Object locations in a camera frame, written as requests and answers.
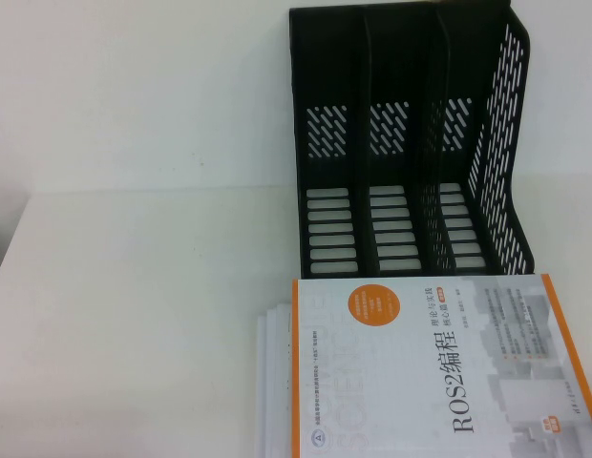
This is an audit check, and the white orange ROS2 book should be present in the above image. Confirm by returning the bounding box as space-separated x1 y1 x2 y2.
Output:
290 273 592 458

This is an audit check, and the black perforated plastic book stand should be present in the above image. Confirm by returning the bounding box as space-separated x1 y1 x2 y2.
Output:
288 0 539 281

